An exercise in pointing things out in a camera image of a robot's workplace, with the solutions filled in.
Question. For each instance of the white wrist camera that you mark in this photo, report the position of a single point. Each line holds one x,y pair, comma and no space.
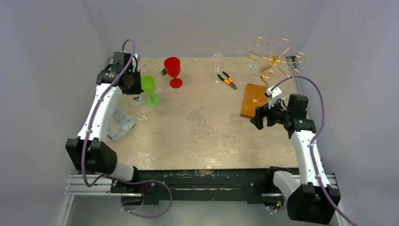
273,93
137,57

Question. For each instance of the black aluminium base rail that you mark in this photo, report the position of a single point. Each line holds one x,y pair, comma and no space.
253,186

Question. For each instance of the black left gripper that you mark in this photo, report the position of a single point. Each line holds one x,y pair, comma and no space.
138,90

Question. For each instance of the clear champagne flute with label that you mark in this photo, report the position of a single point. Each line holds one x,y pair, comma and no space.
138,102

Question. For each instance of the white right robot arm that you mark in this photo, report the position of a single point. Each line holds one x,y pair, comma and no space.
311,198

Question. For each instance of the green plastic goblet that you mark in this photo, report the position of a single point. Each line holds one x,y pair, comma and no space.
149,88

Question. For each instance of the clear tall flute glass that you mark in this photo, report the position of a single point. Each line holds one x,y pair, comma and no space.
218,61

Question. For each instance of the clear glass on rack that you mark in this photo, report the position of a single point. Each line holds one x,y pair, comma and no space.
252,61

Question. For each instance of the orange black pliers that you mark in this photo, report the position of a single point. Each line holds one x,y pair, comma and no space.
227,79

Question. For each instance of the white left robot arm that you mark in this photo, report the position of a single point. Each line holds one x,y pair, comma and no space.
89,150

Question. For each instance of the gold wire glass rack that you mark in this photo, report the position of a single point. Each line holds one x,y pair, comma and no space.
275,60

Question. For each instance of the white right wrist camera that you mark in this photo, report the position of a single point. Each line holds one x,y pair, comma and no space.
273,93

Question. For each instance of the clear plastic screw box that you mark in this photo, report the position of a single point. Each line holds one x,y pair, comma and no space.
120,124

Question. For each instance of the red plastic goblet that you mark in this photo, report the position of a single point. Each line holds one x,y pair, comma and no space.
173,68

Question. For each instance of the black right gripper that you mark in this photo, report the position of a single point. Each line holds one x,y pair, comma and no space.
265,115

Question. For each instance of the wooden rack base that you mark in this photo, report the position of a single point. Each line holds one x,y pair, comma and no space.
254,97

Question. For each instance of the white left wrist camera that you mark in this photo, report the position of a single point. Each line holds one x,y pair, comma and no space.
137,57

